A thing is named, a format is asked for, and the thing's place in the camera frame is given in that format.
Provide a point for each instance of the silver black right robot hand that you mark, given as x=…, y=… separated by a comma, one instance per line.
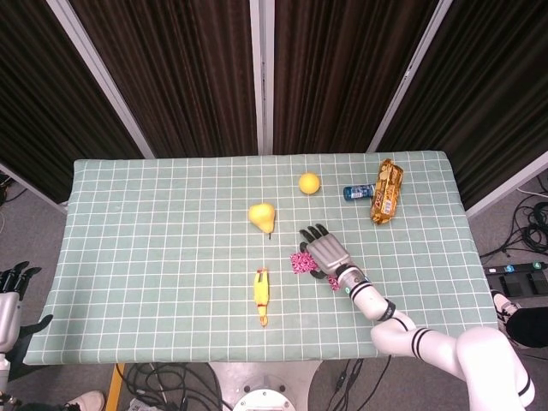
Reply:
x=329, y=254

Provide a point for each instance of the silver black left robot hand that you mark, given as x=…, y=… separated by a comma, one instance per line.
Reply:
x=7, y=314

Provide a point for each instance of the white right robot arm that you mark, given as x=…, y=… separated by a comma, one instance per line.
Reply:
x=402, y=334

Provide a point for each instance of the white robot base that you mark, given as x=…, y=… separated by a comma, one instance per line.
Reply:
x=263, y=389

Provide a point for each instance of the blue drink can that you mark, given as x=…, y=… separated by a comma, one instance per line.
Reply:
x=357, y=192

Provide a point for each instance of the yellow ball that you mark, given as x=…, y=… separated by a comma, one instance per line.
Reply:
x=309, y=183

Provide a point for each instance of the yellow rubber chicken toy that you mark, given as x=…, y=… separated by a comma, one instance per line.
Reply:
x=261, y=293

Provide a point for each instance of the yellow pear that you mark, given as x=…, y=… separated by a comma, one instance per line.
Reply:
x=260, y=214

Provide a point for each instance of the gold snack packet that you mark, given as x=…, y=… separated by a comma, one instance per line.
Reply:
x=386, y=192

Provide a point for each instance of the plain white sneaker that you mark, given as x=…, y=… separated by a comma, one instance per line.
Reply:
x=87, y=401

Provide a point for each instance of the yellow floor tape strip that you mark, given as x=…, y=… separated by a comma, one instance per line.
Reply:
x=114, y=387

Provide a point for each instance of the green white-grid tablecloth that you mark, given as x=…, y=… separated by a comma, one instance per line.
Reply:
x=150, y=257

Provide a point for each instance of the black foot pedal marked 5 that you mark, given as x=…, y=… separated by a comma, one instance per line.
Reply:
x=505, y=278

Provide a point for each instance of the white sneaker with black stripes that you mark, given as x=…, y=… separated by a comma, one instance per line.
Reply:
x=504, y=306

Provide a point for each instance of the dark white-framed partition panel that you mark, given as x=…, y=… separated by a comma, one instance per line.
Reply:
x=484, y=94
x=180, y=73
x=342, y=73
x=51, y=107

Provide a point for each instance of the black foot pedal marked 4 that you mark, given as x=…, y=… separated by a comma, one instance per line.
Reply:
x=538, y=278

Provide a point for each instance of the black trouser leg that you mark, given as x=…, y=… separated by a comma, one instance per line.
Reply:
x=528, y=327

